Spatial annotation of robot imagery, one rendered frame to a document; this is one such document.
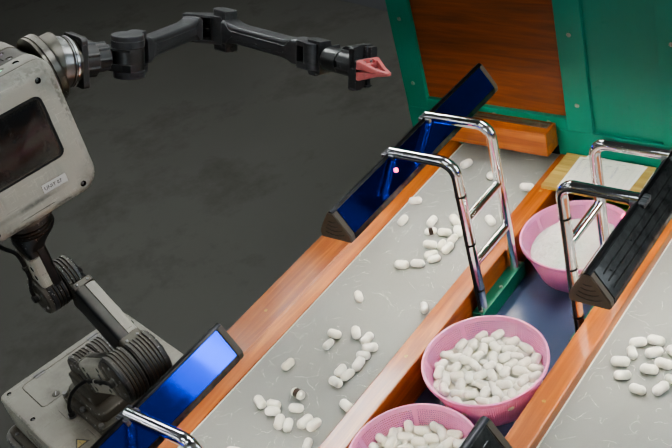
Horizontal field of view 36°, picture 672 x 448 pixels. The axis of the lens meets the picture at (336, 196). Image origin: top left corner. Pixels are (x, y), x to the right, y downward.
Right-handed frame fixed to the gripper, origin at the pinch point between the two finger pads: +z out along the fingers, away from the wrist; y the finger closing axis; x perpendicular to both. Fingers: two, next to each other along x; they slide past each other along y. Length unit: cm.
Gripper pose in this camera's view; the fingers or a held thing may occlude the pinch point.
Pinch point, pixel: (386, 74)
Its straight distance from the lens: 236.7
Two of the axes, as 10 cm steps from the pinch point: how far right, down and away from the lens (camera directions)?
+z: 6.8, 2.7, -6.9
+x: -7.4, 2.2, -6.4
